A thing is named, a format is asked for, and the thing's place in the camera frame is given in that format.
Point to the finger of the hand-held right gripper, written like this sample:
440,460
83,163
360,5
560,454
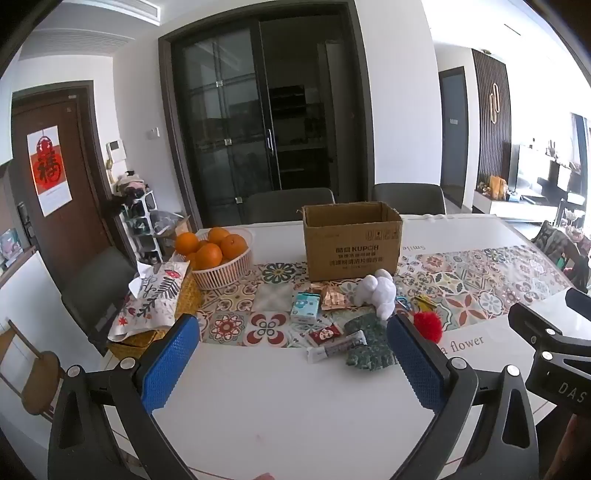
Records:
554,333
581,301

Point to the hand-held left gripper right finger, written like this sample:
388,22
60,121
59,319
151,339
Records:
415,364

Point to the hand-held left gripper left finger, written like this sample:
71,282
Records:
171,364

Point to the dark green cloth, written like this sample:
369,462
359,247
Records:
371,344

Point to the red and white packet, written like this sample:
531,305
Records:
325,334

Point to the golden crinkled wrapper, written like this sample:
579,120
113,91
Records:
336,296

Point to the teal tissue pack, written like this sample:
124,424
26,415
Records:
305,308

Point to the brown cardboard box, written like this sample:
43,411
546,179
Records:
353,240

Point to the red pompom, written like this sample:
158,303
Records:
428,325

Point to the patterned cushioned chair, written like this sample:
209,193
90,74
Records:
554,244

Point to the blue carabiner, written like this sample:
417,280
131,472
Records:
403,302

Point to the small yellow item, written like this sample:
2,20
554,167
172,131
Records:
422,301

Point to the floral tissue box in basket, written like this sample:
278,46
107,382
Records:
184,300

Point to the floral fabric tissue box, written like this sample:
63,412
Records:
147,300

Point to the white plush toy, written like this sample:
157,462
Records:
381,290

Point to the white bar packet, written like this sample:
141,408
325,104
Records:
332,351

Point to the patterned table runner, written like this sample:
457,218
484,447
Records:
461,286

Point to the white slatted plastic basket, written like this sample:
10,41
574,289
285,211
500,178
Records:
221,274

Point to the grey upholstered chair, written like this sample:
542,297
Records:
408,198
286,205
97,286

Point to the white media console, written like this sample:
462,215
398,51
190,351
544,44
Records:
517,205

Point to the pile of oranges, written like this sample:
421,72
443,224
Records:
210,254

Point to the wooden chair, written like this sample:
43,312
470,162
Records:
41,374

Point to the cardboard box on floor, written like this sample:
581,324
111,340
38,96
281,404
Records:
173,230

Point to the yellow bag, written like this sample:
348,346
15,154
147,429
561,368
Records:
498,187

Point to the white shoe rack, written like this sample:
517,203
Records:
143,226

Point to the television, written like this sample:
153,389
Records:
531,168

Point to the pile of bags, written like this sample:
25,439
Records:
130,185

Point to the brown entrance door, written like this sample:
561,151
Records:
83,184

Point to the door lock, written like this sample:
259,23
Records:
25,221

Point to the dark interior door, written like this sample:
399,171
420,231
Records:
454,138

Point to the red and white door poster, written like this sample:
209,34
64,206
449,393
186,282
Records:
48,170

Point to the black glass door cabinet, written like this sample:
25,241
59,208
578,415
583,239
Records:
240,115

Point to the ceiling air vent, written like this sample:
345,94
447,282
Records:
138,11

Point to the white wall intercom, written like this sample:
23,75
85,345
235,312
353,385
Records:
115,148

